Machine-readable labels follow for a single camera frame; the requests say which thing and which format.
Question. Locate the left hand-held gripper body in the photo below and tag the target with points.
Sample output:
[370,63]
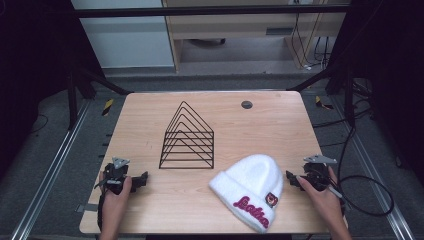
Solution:
[115,173]

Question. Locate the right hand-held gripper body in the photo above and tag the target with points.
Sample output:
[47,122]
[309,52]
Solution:
[316,173]

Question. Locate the person's right hand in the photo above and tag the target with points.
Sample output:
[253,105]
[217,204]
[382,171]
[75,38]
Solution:
[321,200]

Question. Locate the person's left hand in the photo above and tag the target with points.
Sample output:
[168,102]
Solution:
[115,205]

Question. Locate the white knitted beanie hat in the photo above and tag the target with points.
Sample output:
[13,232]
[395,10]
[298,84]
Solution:
[248,191]

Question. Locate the yellow black striped tape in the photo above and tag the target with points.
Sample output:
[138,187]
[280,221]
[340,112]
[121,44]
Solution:
[107,107]
[321,103]

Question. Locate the black metal stand leg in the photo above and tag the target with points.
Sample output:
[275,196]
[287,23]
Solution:
[71,100]
[349,100]

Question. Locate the grey round table grommet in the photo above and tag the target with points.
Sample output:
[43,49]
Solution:
[246,104]

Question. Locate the dark curtain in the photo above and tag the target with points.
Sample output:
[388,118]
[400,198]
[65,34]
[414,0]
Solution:
[393,66]
[30,66]

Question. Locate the white cabinet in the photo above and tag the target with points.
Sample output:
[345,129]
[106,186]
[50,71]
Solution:
[123,40]

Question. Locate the light wooden desk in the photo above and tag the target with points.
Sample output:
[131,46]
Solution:
[233,25]

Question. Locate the grey metal table bracket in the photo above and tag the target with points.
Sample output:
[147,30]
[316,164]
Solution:
[85,208]

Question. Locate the aluminium floor rail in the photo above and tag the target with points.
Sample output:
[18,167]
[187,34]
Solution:
[376,186]
[50,170]

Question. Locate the black horizontal frame bar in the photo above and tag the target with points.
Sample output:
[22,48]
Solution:
[200,11]

